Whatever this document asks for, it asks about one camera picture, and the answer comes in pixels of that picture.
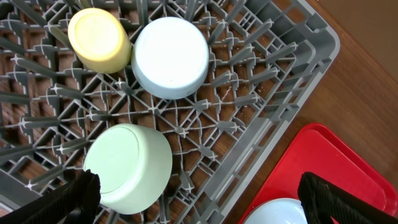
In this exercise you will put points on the small light blue plate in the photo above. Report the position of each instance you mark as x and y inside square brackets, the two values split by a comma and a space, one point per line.
[170, 58]

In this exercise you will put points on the red plastic tray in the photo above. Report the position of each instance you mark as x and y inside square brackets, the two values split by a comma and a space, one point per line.
[317, 149]

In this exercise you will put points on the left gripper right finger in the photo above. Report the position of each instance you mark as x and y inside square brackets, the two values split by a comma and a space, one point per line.
[325, 203]

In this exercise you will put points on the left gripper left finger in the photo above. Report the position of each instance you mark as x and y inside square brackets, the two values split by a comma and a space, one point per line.
[74, 202]

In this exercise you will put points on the mint green bowl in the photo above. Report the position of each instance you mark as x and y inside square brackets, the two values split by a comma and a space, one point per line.
[134, 165]

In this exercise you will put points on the grey dishwasher rack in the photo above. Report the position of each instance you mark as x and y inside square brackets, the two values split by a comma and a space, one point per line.
[266, 57]

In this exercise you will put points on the yellow plastic cup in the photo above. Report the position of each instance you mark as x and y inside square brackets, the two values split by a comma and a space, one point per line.
[99, 40]

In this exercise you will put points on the large light blue plate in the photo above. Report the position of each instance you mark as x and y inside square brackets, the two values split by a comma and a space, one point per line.
[278, 211]

